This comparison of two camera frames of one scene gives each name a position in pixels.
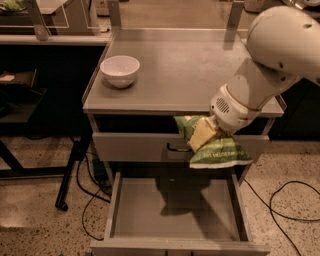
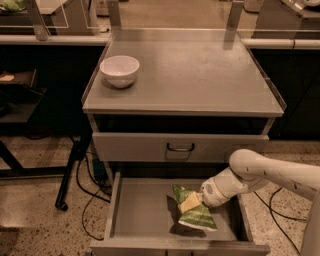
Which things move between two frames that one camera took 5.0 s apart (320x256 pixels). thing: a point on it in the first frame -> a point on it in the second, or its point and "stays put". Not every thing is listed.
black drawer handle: (175, 149) stays put
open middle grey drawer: (177, 213) stays put
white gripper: (230, 111) -> (210, 193)
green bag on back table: (13, 5) stays put
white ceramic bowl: (119, 70) stays put
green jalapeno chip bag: (226, 149) -> (197, 217)
